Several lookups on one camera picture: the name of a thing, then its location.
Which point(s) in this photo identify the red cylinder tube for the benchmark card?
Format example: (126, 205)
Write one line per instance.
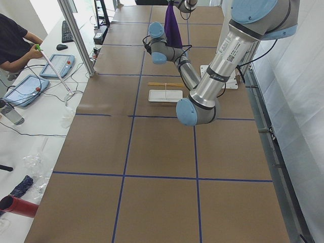
(11, 204)

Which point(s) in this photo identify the clear crumpled plastic wrap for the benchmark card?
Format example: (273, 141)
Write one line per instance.
(39, 171)

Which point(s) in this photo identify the lower teach pendant tablet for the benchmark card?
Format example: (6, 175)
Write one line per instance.
(26, 91)

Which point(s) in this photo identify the person in black shirt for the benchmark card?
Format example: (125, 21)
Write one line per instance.
(18, 45)

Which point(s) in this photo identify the brown paper table cover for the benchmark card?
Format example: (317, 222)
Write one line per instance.
(129, 171)

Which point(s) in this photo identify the purple microfiber towel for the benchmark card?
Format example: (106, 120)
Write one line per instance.
(171, 28)

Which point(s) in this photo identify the teach pendant tablet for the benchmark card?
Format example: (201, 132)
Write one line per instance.
(26, 91)
(62, 63)

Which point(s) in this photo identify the reach grabber stick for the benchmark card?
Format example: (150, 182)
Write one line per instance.
(70, 92)

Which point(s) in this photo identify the wooden rack bar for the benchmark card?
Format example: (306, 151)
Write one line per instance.
(155, 84)

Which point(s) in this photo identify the dark blue folded cloth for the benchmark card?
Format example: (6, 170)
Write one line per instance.
(22, 187)

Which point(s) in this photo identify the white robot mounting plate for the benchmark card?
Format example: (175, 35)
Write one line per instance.
(230, 84)

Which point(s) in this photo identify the aluminium frame post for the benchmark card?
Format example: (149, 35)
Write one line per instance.
(69, 17)

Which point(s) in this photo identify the black keyboard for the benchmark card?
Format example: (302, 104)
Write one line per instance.
(66, 35)

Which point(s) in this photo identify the upper teach pendant tablet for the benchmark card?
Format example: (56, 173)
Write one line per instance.
(62, 63)

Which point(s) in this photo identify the black computer mouse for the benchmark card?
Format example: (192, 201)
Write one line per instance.
(61, 47)

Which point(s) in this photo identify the white rack base tray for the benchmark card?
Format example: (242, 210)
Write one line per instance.
(172, 96)

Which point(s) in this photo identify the black power box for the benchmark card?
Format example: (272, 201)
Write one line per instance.
(100, 35)

